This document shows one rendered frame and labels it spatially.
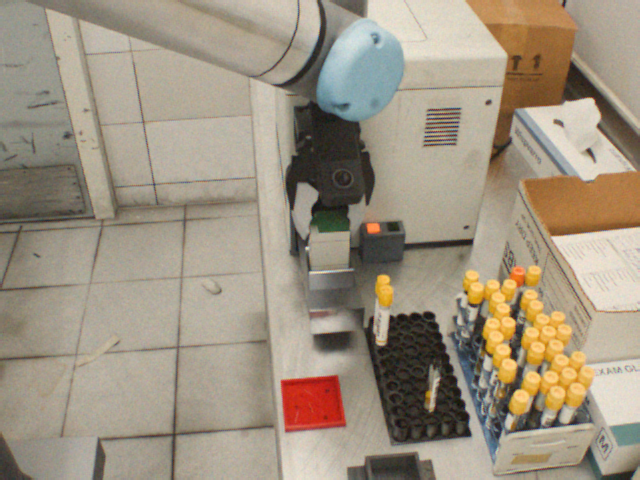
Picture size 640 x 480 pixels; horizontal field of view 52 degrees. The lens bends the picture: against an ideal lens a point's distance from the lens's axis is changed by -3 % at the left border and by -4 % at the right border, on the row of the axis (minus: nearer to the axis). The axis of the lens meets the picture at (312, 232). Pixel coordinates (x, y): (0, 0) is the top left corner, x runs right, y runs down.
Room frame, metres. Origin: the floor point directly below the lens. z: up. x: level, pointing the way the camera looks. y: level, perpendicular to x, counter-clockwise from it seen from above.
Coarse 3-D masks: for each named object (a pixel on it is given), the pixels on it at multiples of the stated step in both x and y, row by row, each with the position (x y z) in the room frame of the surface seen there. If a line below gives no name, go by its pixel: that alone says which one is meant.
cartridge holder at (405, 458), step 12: (372, 456) 0.38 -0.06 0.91; (384, 456) 0.38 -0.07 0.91; (396, 456) 0.38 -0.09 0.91; (408, 456) 0.38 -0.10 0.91; (348, 468) 0.38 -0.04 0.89; (360, 468) 0.38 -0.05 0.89; (372, 468) 0.38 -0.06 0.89; (384, 468) 0.38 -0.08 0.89; (396, 468) 0.38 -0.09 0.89; (408, 468) 0.38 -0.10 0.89; (420, 468) 0.36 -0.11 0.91; (432, 468) 0.38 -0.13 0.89
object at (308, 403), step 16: (288, 384) 0.50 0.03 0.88; (304, 384) 0.50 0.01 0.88; (320, 384) 0.50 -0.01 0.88; (336, 384) 0.49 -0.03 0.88; (288, 400) 0.47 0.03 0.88; (304, 400) 0.47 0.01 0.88; (320, 400) 0.47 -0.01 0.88; (336, 400) 0.47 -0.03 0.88; (288, 416) 0.45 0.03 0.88; (304, 416) 0.45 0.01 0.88; (320, 416) 0.45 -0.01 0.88; (336, 416) 0.45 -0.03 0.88
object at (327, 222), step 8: (320, 216) 0.65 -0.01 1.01; (328, 216) 0.65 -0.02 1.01; (336, 216) 0.65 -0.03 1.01; (344, 216) 0.65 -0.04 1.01; (312, 224) 0.63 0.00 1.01; (320, 224) 0.63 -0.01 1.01; (328, 224) 0.63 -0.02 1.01; (336, 224) 0.63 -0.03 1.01; (344, 224) 0.63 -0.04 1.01; (320, 232) 0.62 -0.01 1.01; (328, 232) 0.62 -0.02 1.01
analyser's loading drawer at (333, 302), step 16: (304, 240) 0.71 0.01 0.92; (304, 256) 0.68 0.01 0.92; (304, 272) 0.65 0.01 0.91; (320, 272) 0.62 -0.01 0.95; (336, 272) 0.62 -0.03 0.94; (352, 272) 0.62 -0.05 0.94; (320, 288) 0.62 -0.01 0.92; (336, 288) 0.62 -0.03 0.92; (352, 288) 0.62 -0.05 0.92; (320, 304) 0.59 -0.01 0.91; (336, 304) 0.59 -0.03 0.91; (352, 304) 0.57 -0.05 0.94; (320, 320) 0.56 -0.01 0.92; (336, 320) 0.56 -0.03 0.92; (352, 320) 0.57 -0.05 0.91
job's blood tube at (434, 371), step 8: (432, 360) 0.45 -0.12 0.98; (440, 360) 0.45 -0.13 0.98; (432, 368) 0.44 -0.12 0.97; (440, 368) 0.44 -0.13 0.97; (432, 376) 0.44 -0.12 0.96; (432, 384) 0.44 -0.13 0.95; (432, 392) 0.44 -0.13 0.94; (424, 400) 0.44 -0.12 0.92; (432, 400) 0.44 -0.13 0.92; (424, 408) 0.44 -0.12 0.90; (432, 408) 0.44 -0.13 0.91
